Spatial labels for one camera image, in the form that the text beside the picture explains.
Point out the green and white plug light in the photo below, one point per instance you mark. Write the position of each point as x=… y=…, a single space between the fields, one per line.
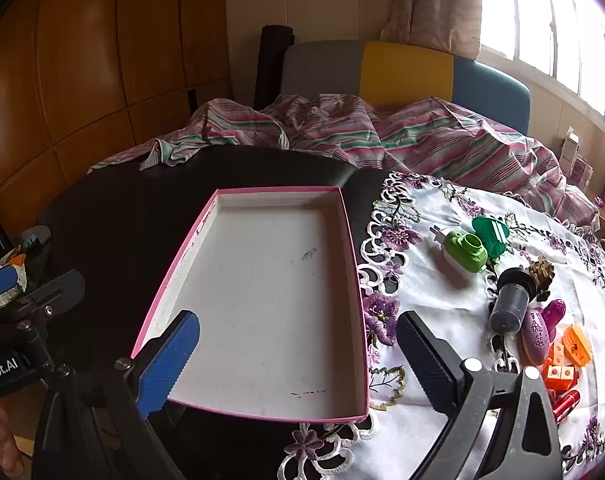
x=462 y=252

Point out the beige patterned curtain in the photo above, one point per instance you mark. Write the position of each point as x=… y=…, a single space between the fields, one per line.
x=432 y=5

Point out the red plastic tube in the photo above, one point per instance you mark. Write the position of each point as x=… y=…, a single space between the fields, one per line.
x=566 y=405

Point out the white carton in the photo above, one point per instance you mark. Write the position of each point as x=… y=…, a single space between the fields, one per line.
x=571 y=147

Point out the grey yellow blue headboard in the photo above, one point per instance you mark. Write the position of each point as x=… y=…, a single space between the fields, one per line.
x=402 y=72

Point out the magenta cone-shaped cap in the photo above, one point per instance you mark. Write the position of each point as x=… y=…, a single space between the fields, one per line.
x=555 y=312

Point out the purple oval embossed case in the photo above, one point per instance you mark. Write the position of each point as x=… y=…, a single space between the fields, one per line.
x=535 y=337

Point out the white embroidered floral tablecloth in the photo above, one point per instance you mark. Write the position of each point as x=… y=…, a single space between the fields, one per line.
x=432 y=290

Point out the pink striped blanket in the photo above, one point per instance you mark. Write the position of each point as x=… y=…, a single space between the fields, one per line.
x=422 y=135

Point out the pink cardboard box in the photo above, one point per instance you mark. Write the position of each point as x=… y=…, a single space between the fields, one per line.
x=272 y=285

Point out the black lidded clear jar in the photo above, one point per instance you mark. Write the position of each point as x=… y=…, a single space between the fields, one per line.
x=507 y=305

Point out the wooden wardrobe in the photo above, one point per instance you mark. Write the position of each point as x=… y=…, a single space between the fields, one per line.
x=82 y=60

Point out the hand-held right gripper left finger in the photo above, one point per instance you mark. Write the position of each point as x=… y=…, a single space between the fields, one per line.
x=165 y=367

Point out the brown beaded wooden holder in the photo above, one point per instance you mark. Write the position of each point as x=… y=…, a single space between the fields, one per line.
x=543 y=272

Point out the bright window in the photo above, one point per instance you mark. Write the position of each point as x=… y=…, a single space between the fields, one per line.
x=557 y=25

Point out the orange plastic clip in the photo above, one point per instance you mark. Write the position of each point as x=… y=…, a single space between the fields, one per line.
x=578 y=345

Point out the person's left hand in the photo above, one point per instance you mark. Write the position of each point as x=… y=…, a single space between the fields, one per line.
x=5 y=445

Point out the dark green plastic piece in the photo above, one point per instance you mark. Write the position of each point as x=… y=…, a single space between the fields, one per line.
x=492 y=235

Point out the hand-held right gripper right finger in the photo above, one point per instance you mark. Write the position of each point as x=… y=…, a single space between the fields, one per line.
x=425 y=357

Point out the pink carton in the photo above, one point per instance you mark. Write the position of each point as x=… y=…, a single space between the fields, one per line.
x=582 y=172

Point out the orange toy cubes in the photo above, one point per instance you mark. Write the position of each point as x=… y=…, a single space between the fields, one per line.
x=560 y=372

